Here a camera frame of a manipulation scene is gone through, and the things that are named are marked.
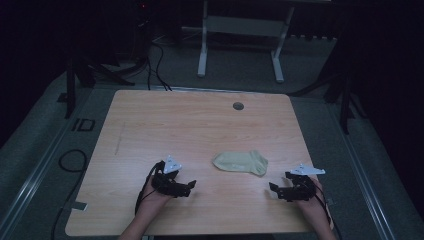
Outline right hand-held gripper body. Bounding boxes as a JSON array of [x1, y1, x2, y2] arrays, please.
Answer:
[[283, 163, 327, 203]]

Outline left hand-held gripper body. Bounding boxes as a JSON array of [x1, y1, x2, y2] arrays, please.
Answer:
[[151, 155, 192, 198]]

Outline pale green sock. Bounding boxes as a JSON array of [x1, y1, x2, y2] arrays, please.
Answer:
[[212, 151, 258, 174], [249, 149, 270, 178]]

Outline person's right hand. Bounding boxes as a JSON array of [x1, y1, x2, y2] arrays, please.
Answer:
[[295, 177, 330, 223]]

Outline person's left hand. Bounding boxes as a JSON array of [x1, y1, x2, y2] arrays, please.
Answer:
[[136, 175, 175, 217]]

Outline grey tape piece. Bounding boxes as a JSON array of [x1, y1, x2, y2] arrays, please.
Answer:
[[70, 201, 89, 212]]

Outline black tripod stand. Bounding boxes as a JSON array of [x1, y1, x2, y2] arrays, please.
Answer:
[[64, 54, 136, 120], [289, 63, 368, 135]]

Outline left hand-held gripper cable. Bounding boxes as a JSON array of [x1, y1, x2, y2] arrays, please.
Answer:
[[134, 161, 166, 215]]

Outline hand-held gripper cable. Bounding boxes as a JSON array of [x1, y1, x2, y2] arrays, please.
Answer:
[[312, 181, 343, 240], [134, 161, 166, 215]]

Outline right hand-held gripper cable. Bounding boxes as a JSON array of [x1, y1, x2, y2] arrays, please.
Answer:
[[312, 181, 343, 240]]

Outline metal floor rail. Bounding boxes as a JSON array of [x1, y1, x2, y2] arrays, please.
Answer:
[[0, 89, 96, 234], [328, 99, 398, 240]]

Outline black floor cable loop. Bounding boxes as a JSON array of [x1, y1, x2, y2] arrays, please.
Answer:
[[58, 148, 89, 174]]

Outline black cables on floor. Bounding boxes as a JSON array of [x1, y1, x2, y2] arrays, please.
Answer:
[[145, 39, 173, 92]]

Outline white metal stand frame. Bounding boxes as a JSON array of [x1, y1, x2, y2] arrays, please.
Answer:
[[197, 0, 297, 84]]

